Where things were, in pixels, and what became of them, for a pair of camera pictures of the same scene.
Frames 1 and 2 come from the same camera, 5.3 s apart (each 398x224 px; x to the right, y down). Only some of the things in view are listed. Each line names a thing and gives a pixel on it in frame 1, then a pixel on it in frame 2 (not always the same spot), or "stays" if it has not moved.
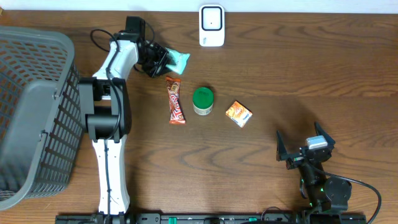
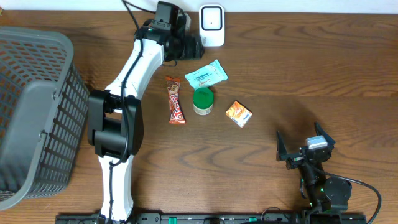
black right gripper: (295, 159) stays
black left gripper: (158, 59) -> (195, 47)
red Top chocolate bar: (177, 116) stays
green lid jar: (203, 101) stays
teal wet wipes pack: (180, 60) -> (207, 76)
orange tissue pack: (239, 113) stays
